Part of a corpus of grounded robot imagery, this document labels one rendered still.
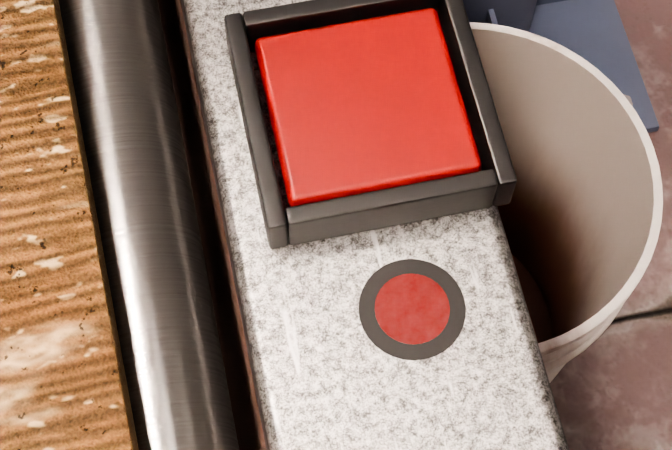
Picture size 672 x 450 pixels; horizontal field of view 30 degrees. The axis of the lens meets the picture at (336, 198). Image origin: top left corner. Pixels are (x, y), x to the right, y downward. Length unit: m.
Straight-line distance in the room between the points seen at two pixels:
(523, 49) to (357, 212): 0.73
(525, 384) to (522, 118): 0.81
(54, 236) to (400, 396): 0.11
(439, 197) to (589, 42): 1.15
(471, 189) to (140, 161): 0.10
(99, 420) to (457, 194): 0.12
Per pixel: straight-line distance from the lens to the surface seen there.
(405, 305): 0.38
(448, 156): 0.38
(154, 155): 0.40
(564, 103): 1.12
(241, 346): 0.41
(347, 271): 0.38
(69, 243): 0.37
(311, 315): 0.37
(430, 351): 0.37
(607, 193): 1.14
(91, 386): 0.35
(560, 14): 1.53
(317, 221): 0.37
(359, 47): 0.40
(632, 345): 1.38
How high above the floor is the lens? 1.27
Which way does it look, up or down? 65 degrees down
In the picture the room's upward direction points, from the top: 1 degrees clockwise
